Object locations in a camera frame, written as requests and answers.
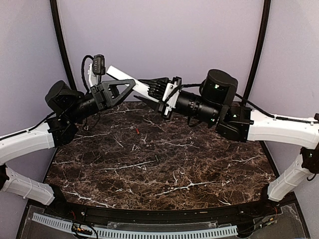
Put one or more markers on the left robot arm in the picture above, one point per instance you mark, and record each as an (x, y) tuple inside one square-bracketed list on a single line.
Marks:
[(70, 107)]

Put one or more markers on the black frame post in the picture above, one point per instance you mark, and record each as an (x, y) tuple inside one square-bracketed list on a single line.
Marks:
[(61, 43), (258, 49)]

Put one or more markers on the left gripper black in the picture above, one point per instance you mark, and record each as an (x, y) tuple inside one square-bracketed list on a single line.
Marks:
[(101, 93)]

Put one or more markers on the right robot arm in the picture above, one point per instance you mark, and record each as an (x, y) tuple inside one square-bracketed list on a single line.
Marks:
[(213, 106)]

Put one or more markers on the right black frame post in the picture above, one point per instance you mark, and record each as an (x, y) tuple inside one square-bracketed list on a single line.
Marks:
[(258, 49)]

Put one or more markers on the black front rail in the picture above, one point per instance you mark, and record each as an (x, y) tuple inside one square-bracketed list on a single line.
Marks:
[(236, 214)]

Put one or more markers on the grey slotted cable duct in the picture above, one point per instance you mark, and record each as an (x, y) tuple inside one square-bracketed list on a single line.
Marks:
[(104, 233)]

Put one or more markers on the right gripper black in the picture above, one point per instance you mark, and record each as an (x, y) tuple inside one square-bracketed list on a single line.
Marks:
[(159, 83)]

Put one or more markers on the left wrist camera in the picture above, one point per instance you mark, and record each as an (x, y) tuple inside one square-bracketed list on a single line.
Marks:
[(98, 66)]

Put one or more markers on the white remote control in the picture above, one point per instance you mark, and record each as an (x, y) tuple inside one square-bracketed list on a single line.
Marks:
[(124, 77)]

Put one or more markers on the left black frame post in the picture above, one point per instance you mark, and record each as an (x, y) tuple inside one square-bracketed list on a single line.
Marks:
[(61, 43)]

